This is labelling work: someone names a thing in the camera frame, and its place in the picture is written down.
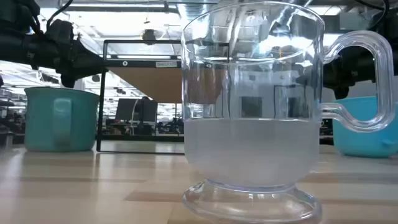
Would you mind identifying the black left wrist camera cable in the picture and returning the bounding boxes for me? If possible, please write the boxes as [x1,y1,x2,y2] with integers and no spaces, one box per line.
[45,0,75,29]

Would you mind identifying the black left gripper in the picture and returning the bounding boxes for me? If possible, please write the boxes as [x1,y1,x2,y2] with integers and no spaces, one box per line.
[43,37,109,89]

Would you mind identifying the clear plastic cup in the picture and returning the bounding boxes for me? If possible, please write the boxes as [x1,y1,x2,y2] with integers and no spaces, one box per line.
[181,1,396,224]

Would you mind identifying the teal mug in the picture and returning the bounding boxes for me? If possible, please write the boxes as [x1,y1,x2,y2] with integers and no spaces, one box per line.
[24,86,100,153]

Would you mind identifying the bright blue mug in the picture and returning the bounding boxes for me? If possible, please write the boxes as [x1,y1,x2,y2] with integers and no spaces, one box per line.
[331,95,398,159]

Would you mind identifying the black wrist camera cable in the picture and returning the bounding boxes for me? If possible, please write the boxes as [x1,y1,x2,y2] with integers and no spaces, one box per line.
[45,0,75,29]
[353,0,391,32]

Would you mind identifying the white shelf label sticker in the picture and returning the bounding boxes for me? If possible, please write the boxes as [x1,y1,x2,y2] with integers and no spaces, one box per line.
[155,60,178,68]

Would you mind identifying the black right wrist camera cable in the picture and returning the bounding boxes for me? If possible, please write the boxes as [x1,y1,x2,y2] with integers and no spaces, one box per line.
[353,0,391,32]

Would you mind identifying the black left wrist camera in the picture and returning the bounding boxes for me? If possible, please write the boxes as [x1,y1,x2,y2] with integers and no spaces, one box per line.
[45,19,75,43]

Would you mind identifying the black background monitor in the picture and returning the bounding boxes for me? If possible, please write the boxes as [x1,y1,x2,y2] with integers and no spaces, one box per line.
[114,98,159,124]

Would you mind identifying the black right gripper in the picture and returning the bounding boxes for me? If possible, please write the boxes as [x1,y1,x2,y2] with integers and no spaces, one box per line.
[328,45,379,101]

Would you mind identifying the wooden box platform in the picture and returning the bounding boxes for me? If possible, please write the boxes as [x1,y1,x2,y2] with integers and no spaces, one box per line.
[96,39,185,154]

